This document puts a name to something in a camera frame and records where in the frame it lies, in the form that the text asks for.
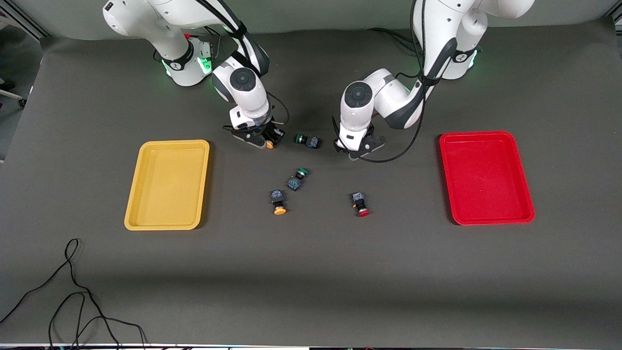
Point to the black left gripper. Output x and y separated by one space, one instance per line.
368 134

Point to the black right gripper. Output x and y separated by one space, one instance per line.
266 130

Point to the yellow push button switch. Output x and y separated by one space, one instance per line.
269 144
278 202

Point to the red push button switch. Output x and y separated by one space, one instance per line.
360 204

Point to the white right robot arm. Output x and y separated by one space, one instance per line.
243 87

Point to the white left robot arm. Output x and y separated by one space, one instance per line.
359 107

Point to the yellow plastic tray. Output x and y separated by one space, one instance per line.
167 187

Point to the red plastic tray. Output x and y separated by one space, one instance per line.
486 180

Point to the dark grey table mat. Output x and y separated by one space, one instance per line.
311 272

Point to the white stand leg with caster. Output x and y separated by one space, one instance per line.
12 92

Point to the green push button switch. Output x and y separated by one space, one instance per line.
307 141
297 179

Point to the aluminium frame rail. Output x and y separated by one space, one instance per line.
24 22

